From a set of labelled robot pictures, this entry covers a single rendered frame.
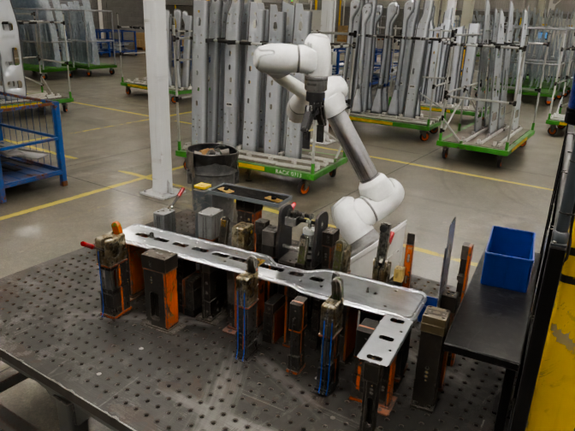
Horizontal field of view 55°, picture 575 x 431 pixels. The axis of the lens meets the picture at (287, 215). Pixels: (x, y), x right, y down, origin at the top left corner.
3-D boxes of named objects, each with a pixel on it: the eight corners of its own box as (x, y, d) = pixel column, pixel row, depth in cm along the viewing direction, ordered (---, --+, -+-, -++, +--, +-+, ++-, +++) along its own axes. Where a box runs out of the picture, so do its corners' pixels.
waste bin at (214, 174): (174, 222, 534) (172, 149, 509) (211, 208, 576) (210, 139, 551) (214, 235, 508) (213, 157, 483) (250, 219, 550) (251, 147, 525)
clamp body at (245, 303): (228, 358, 212) (228, 277, 200) (244, 343, 223) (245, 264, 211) (249, 365, 209) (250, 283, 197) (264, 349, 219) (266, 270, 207)
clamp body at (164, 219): (151, 282, 268) (148, 212, 256) (166, 274, 278) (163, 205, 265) (168, 286, 264) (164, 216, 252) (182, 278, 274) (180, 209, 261)
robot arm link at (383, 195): (366, 221, 294) (399, 198, 298) (381, 225, 279) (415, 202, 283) (296, 91, 274) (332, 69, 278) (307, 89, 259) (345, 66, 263)
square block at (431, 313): (409, 406, 190) (421, 314, 177) (415, 393, 197) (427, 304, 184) (432, 414, 187) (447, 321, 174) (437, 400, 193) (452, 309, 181)
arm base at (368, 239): (358, 251, 296) (352, 242, 297) (388, 232, 283) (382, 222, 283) (341, 263, 282) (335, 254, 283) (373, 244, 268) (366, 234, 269)
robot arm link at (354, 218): (345, 247, 288) (321, 212, 290) (373, 228, 292) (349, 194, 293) (352, 243, 272) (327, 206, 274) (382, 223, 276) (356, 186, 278)
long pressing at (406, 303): (101, 240, 242) (100, 237, 241) (136, 224, 261) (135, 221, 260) (413, 324, 185) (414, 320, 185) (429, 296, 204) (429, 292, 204)
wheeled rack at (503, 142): (505, 171, 755) (529, 35, 694) (433, 159, 805) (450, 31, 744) (532, 146, 907) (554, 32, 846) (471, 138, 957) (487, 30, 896)
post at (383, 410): (370, 410, 187) (377, 337, 177) (379, 392, 196) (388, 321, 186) (388, 416, 185) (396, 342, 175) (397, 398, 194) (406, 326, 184)
